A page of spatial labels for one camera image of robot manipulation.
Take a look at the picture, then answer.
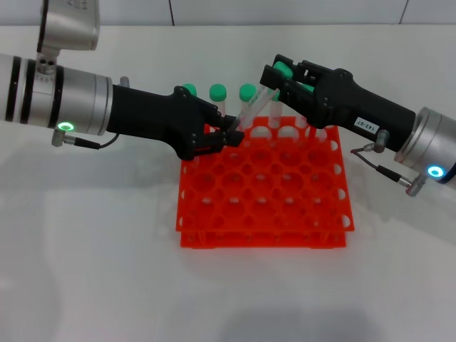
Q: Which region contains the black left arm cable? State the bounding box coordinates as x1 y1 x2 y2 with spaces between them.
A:
51 128 124 150

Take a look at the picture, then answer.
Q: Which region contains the orange test tube rack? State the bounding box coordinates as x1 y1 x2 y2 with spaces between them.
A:
176 115 356 249

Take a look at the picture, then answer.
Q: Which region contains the red-black right arm cable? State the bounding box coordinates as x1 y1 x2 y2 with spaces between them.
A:
350 130 428 197

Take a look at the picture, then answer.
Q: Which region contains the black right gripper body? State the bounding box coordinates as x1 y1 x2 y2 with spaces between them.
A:
307 68 417 153

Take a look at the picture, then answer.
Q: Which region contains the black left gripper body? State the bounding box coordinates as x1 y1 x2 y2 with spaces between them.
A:
112 85 224 162

